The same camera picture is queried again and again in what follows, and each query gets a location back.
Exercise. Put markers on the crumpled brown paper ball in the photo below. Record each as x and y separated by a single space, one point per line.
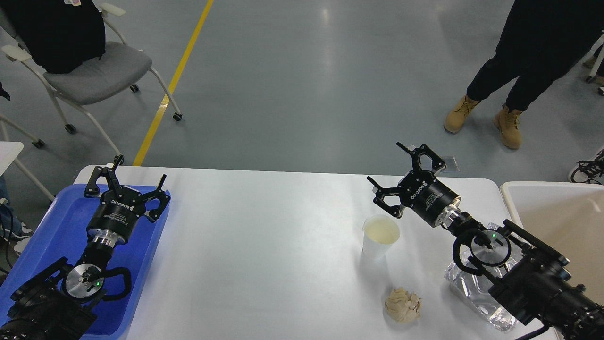
403 306

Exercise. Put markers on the person in black trousers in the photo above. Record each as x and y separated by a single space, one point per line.
541 41

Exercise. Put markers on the blue plastic tray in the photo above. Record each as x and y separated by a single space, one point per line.
62 233

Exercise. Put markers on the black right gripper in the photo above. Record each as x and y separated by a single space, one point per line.
427 196

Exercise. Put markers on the grey office chair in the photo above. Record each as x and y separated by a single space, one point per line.
95 80

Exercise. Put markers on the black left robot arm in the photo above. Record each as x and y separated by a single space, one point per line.
86 265

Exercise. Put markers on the white paper cup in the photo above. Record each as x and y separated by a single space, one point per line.
380 233

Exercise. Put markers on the clear floor plate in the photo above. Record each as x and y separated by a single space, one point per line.
450 165

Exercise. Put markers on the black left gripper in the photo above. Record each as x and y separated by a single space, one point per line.
120 208

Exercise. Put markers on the tan boot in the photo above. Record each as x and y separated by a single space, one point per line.
457 117
507 122

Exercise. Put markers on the tan right boot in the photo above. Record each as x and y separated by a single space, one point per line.
507 122

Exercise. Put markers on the tan left boot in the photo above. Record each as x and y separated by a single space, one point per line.
457 117

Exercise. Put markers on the white side table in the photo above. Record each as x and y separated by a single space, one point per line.
9 152

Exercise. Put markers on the beige plastic bin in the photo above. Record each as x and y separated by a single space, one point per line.
569 217

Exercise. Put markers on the black jacket on chair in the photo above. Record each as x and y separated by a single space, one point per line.
59 36

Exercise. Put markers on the black white sneaker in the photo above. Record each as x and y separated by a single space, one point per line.
590 171

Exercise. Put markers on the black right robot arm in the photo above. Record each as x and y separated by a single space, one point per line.
529 278

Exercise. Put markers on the aluminium foil container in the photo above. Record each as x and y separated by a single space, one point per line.
474 290

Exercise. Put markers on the white chair leg with caster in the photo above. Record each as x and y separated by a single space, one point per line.
36 142

